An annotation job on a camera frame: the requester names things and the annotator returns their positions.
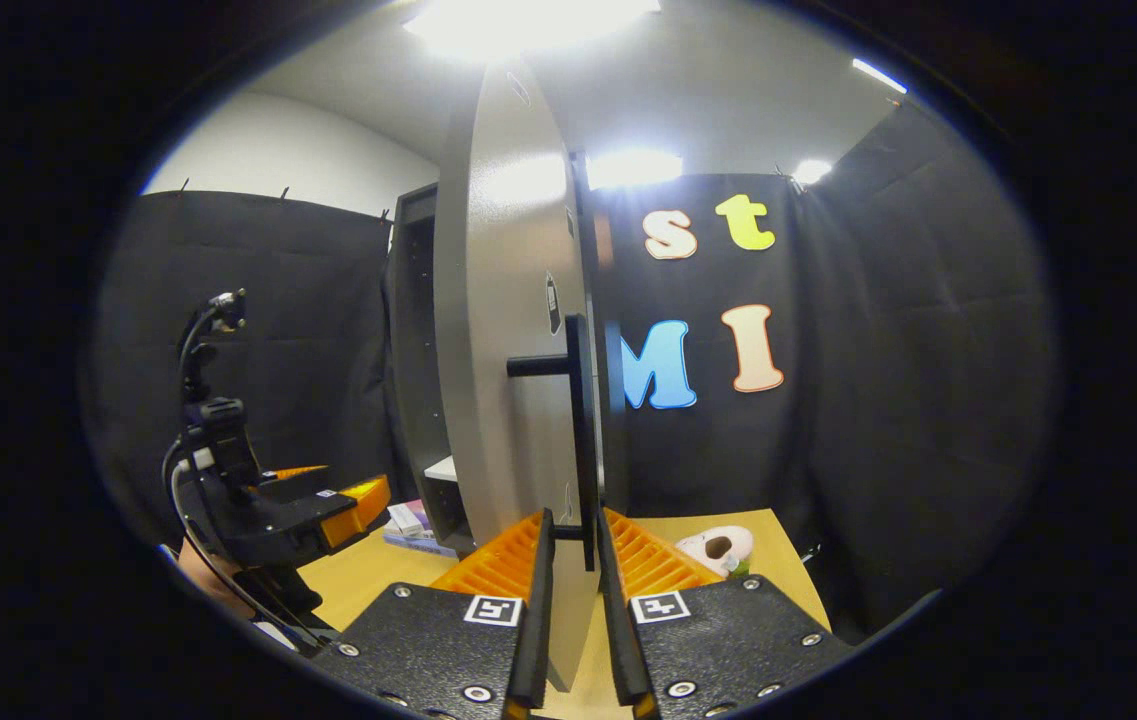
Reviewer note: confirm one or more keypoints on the pink book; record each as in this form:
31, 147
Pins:
421, 512

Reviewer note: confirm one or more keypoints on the grey cabinet door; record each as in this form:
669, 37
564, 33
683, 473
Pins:
508, 300

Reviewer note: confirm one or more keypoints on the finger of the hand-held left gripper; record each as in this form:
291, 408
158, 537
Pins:
278, 520
293, 485

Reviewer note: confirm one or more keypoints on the blue book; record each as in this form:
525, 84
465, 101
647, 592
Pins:
418, 546

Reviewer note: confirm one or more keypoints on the small ceiling light panel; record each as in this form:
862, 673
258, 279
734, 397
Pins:
812, 172
633, 168

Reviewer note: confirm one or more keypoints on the black backdrop cloth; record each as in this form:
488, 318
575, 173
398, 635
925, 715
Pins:
878, 350

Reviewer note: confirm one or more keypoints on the large ceiling light panel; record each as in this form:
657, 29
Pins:
528, 25

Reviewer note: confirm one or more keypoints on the white pink plush toy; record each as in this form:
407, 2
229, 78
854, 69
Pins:
718, 548

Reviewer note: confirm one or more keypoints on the ceiling light strip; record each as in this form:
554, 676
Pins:
878, 75

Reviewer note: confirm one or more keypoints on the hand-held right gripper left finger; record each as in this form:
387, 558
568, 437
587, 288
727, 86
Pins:
538, 640

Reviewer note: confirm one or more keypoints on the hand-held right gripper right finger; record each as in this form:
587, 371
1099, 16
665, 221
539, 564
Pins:
618, 640

